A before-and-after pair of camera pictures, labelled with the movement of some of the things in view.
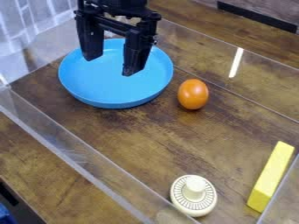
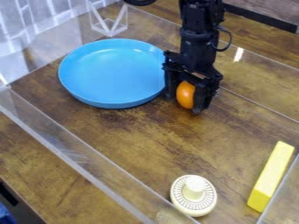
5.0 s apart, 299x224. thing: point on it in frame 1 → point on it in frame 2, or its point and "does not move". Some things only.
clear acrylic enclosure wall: [146, 206] does not move
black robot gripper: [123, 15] → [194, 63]
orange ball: [192, 94] does not move
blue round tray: [95, 81] does not move
